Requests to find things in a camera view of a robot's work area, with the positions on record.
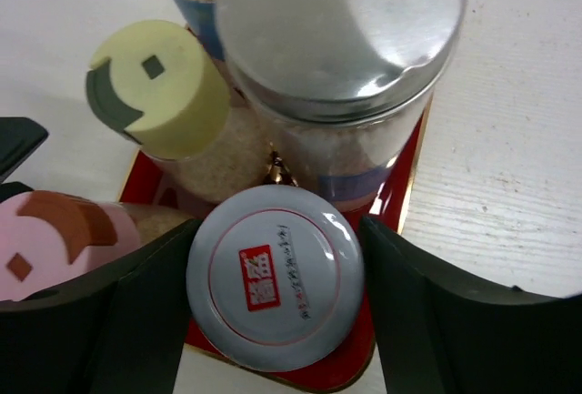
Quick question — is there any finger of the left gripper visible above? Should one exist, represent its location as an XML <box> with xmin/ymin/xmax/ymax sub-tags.
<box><xmin>0</xmin><ymin>116</ymin><xmax>49</xmax><ymax>180</ymax></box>

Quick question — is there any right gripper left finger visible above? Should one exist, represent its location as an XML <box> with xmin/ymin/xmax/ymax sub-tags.
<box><xmin>1</xmin><ymin>219</ymin><xmax>201</xmax><ymax>393</ymax></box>

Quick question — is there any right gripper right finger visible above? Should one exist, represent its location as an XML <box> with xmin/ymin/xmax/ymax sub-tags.
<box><xmin>359</xmin><ymin>217</ymin><xmax>581</xmax><ymax>393</ymax></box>

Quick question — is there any pink cap spice bottle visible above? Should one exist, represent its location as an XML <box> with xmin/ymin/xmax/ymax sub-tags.
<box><xmin>1</xmin><ymin>190</ymin><xmax>191</xmax><ymax>301</ymax></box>

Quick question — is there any yellow cap spice bottle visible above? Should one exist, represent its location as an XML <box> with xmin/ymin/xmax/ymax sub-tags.
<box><xmin>85</xmin><ymin>20</ymin><xmax>271</xmax><ymax>204</ymax></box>

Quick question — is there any tall bottle silver cap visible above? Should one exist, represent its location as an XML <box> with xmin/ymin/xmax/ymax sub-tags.
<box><xmin>216</xmin><ymin>0</ymin><xmax>467</xmax><ymax>211</ymax></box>

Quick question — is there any red lacquer tray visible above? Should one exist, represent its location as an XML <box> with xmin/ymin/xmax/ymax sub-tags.
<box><xmin>118</xmin><ymin>110</ymin><xmax>429</xmax><ymax>393</ymax></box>

